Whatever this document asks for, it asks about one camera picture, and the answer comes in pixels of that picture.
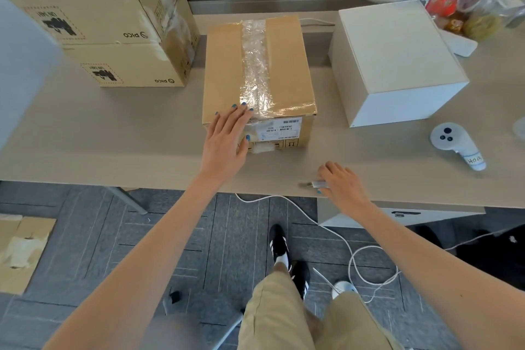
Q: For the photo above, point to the small black floor object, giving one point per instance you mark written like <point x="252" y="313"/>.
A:
<point x="175" y="297"/>

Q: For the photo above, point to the white box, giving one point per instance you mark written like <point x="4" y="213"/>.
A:
<point x="389" y="46"/>

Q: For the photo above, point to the person's right forearm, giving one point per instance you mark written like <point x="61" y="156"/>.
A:
<point x="443" y="276"/>

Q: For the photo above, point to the clear bag of snacks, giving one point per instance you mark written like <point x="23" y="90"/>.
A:
<point x="482" y="25"/>

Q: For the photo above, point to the white handheld controller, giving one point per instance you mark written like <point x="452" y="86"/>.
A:
<point x="447" y="138"/>

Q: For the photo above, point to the white utility knife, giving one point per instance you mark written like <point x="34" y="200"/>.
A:
<point x="313" y="185"/>

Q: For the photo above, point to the person's right hand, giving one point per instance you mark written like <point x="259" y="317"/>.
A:
<point x="346" y="189"/>

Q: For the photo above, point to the white round floor object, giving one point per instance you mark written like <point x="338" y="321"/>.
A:
<point x="342" y="288"/>

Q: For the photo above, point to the person's left forearm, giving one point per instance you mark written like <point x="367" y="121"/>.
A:
<point x="135" y="272"/>

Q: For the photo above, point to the person's left hand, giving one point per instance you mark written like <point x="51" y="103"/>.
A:
<point x="223" y="148"/>

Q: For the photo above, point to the white power strip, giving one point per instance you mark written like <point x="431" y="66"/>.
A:
<point x="463" y="46"/>

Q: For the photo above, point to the black striped shoe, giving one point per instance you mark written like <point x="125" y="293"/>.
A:
<point x="301" y="278"/>
<point x="279" y="245"/>

